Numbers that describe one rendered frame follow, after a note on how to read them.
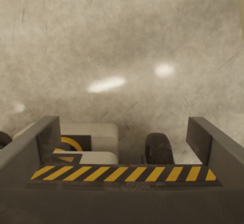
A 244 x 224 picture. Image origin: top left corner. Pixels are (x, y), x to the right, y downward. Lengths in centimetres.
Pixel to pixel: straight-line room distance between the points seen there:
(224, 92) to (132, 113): 29
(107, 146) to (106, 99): 16
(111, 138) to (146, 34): 30
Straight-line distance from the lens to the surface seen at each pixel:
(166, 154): 44
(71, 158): 34
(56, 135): 16
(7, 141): 64
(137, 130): 56
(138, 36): 51
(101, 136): 42
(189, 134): 17
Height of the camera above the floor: 51
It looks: 75 degrees down
